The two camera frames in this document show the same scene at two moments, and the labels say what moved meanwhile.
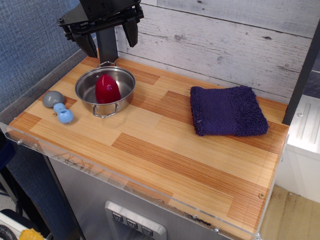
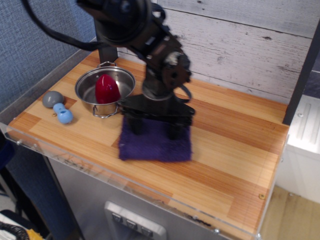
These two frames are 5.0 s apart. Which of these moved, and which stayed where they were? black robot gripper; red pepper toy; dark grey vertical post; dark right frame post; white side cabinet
Moved: black robot gripper
Stayed: white side cabinet; dark right frame post; red pepper toy; dark grey vertical post
